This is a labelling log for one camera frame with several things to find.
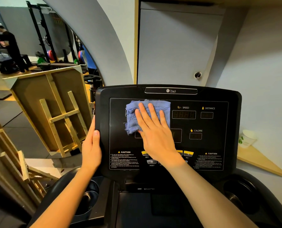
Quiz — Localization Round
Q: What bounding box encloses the large wooden easel board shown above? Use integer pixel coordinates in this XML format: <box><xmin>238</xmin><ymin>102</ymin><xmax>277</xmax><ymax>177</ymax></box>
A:
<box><xmin>3</xmin><ymin>65</ymin><xmax>95</xmax><ymax>158</ymax></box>

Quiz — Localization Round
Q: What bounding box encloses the black exercise bike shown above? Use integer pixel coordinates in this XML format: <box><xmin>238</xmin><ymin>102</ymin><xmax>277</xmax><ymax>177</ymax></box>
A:
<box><xmin>83</xmin><ymin>74</ymin><xmax>103</xmax><ymax>102</ymax></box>

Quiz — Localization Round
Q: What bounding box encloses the black flat bench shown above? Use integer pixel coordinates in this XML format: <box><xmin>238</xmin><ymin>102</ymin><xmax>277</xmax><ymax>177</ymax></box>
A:
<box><xmin>37</xmin><ymin>63</ymin><xmax>79</xmax><ymax>70</ymax></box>

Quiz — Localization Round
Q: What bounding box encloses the person's left hand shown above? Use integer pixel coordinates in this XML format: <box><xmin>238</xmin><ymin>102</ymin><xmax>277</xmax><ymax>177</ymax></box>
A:
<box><xmin>81</xmin><ymin>115</ymin><xmax>103</xmax><ymax>174</ymax></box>

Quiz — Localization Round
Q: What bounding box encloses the wooden easel frame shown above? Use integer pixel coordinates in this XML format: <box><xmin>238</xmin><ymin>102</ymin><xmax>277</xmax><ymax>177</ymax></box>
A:
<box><xmin>0</xmin><ymin>106</ymin><xmax>60</xmax><ymax>212</ymax></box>

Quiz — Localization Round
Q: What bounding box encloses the blue cleaning cloth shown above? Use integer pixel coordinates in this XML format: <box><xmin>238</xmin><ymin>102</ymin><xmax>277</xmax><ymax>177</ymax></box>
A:
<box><xmin>124</xmin><ymin>99</ymin><xmax>172</xmax><ymax>136</ymax></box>

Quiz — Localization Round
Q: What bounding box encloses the white paper cup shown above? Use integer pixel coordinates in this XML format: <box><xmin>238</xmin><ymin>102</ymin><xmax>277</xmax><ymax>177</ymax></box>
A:
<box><xmin>238</xmin><ymin>130</ymin><xmax>257</xmax><ymax>149</ymax></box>

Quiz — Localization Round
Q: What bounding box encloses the person's left forearm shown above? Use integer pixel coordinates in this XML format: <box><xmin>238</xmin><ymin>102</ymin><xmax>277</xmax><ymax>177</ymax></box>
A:
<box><xmin>30</xmin><ymin>166</ymin><xmax>95</xmax><ymax>228</ymax></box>

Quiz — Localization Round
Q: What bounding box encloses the wooden wall shelf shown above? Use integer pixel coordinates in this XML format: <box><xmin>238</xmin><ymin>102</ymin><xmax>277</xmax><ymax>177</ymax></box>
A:
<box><xmin>133</xmin><ymin>0</ymin><xmax>282</xmax><ymax>85</ymax></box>

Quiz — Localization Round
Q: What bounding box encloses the black storage rack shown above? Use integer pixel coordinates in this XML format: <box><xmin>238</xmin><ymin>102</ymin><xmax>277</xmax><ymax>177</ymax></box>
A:
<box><xmin>0</xmin><ymin>58</ymin><xmax>22</xmax><ymax>74</ymax></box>

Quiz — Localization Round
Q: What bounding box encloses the wooden corner shelf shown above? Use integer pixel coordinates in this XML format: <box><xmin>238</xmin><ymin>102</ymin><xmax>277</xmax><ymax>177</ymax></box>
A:
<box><xmin>237</xmin><ymin>144</ymin><xmax>282</xmax><ymax>179</ymax></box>

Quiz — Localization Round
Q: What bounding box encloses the person's right hand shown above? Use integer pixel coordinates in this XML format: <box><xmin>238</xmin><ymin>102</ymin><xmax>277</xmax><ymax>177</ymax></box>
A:
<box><xmin>134</xmin><ymin>102</ymin><xmax>185</xmax><ymax>168</ymax></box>

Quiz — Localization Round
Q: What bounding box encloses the black squat rack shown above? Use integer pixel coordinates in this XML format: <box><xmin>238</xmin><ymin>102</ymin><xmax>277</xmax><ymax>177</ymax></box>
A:
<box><xmin>26</xmin><ymin>0</ymin><xmax>84</xmax><ymax>64</ymax></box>

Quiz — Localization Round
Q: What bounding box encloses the white cabinet door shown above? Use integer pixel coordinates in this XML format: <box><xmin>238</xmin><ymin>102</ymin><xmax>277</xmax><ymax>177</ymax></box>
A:
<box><xmin>137</xmin><ymin>1</ymin><xmax>227</xmax><ymax>87</ymax></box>

